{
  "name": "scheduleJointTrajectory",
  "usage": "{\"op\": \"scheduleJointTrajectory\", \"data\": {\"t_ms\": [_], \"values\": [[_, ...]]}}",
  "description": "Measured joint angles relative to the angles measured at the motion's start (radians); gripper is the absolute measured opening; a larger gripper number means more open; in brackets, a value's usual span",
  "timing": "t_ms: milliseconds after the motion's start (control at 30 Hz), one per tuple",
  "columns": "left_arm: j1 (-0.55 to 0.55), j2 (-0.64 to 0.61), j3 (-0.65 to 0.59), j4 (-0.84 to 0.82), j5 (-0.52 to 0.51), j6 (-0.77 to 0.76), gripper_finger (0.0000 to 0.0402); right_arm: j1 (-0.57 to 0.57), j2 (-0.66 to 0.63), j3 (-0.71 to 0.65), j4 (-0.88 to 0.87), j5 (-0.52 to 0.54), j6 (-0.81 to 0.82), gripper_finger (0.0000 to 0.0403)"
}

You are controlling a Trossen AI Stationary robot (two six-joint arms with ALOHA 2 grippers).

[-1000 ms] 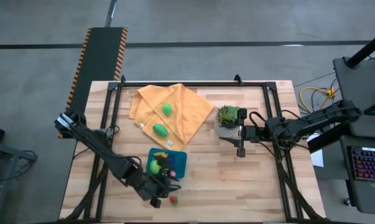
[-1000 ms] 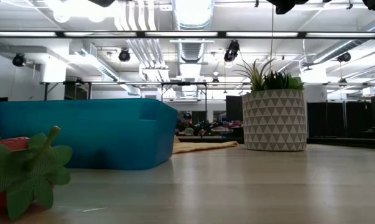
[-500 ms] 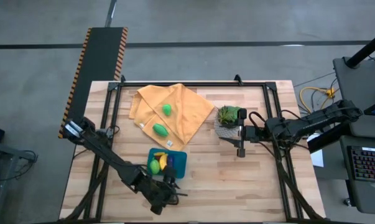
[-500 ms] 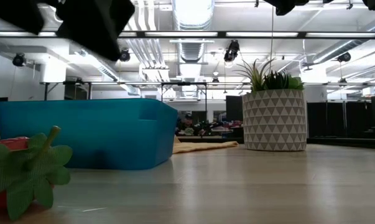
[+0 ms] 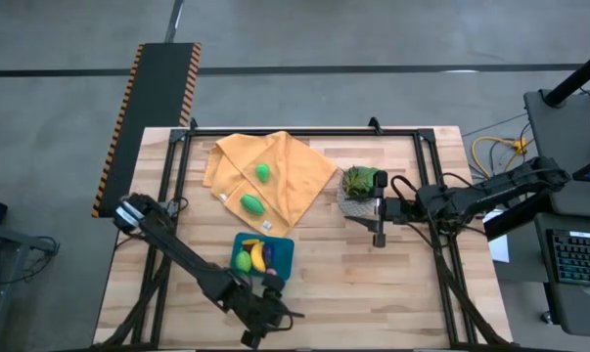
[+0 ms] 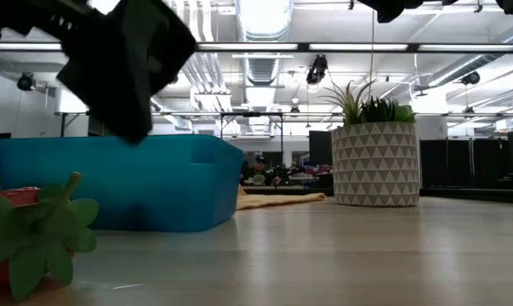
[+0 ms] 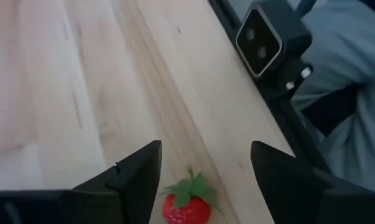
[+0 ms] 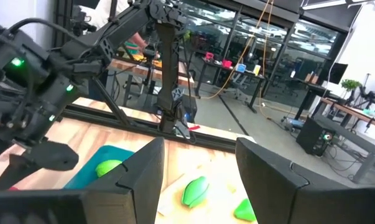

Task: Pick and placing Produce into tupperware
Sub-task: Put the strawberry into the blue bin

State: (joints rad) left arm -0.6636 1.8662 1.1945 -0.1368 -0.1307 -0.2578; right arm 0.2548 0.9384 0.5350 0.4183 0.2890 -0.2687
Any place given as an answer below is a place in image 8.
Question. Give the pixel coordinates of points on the black monitor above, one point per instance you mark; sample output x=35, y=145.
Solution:
x=338, y=73

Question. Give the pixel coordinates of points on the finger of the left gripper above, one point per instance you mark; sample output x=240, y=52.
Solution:
x=16, y=172
x=56, y=157

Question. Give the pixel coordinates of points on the pink box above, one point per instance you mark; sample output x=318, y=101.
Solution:
x=209, y=56

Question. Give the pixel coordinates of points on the person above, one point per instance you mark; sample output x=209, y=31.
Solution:
x=103, y=15

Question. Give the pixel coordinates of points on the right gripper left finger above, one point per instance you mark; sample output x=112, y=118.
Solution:
x=128, y=199

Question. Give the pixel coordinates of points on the teal bowl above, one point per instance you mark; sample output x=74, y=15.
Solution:
x=131, y=48

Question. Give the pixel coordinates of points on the teal plastic tub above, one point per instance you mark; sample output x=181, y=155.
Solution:
x=81, y=177

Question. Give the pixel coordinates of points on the light green toy fruit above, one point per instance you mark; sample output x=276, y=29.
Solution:
x=108, y=168

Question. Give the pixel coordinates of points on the yellow cloth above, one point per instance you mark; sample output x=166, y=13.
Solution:
x=215, y=213

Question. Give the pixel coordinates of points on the black computer tower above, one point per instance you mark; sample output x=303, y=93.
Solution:
x=311, y=137

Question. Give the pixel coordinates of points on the wooden background table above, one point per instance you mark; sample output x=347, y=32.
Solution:
x=150, y=73

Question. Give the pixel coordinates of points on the black background desk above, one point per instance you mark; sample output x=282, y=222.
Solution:
x=218, y=64

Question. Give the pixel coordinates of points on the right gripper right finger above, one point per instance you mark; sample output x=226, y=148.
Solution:
x=283, y=199

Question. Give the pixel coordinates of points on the black frame vertical post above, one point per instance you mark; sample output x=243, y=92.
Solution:
x=59, y=18

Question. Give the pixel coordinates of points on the green ridged toy vegetable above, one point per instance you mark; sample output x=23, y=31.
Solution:
x=195, y=191

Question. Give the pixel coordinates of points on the black frame diagonal brace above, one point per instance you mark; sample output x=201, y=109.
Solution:
x=112, y=102

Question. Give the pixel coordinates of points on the blue box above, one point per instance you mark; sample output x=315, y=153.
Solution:
x=240, y=67

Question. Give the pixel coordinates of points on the black frame end rail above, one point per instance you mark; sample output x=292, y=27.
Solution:
x=212, y=141

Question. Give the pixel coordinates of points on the long wooden workbench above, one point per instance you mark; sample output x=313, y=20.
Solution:
x=355, y=113

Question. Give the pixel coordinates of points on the red box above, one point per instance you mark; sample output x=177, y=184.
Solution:
x=227, y=63

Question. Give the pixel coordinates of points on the small green potted plant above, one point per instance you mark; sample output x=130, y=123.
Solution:
x=350, y=84

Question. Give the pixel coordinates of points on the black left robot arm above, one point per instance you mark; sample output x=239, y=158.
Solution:
x=170, y=77

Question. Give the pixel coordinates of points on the yellow box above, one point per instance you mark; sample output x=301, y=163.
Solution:
x=257, y=70

